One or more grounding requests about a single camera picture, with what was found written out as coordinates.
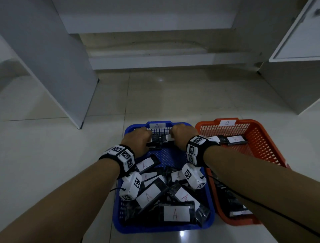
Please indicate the blue plastic basket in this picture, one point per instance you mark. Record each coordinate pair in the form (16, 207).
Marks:
(170, 156)

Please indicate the person's right hand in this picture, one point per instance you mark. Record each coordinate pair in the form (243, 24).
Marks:
(183, 135)

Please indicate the white desk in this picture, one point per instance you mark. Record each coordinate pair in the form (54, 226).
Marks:
(50, 62)

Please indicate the person's right forearm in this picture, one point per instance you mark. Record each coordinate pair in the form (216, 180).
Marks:
(262, 187)

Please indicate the person's left forearm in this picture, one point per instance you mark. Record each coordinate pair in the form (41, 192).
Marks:
(50, 202)

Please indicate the orange plastic basket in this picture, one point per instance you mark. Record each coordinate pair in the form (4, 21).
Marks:
(262, 142)

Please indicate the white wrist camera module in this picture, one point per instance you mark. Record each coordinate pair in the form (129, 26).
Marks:
(130, 186)
(193, 176)

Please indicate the white cabinet door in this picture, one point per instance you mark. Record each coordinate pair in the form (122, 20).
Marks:
(300, 37)

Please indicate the person's left hand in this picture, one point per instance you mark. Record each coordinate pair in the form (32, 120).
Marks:
(137, 141)

